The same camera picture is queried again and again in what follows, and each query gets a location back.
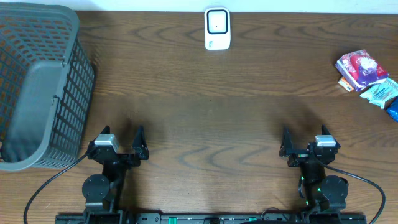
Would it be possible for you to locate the red purple snack packet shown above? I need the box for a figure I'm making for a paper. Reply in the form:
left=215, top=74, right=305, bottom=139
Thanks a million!
left=335, top=50, right=389, bottom=91

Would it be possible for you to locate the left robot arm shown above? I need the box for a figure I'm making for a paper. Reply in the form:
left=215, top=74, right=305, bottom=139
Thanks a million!
left=82, top=126, right=149, bottom=223

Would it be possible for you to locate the teal snack packet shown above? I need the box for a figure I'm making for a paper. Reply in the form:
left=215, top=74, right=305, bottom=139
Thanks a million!
left=360, top=78, right=397, bottom=109

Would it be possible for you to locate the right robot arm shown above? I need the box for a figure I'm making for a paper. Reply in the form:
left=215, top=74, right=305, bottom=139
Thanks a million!
left=279, top=125, right=349, bottom=223

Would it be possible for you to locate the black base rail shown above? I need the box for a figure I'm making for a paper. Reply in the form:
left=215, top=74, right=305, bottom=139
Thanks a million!
left=55, top=213, right=367, bottom=224

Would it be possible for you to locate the grey plastic mesh basket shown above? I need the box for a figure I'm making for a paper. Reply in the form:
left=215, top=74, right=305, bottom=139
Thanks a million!
left=1, top=2, right=96, bottom=172

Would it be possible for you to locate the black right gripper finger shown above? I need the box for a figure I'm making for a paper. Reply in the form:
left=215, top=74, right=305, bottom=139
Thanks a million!
left=279, top=127, right=293, bottom=157
left=320, top=124, right=341, bottom=151

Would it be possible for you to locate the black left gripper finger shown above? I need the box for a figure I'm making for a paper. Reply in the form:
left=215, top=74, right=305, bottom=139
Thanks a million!
left=132, top=126, right=149, bottom=160
left=85, top=126, right=110, bottom=155

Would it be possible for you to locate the small orange box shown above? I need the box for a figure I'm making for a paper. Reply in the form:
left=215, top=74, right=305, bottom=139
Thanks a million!
left=338, top=77, right=354, bottom=92

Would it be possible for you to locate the blue cookie packet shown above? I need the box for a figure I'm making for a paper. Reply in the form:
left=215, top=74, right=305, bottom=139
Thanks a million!
left=386, top=98, right=398, bottom=122

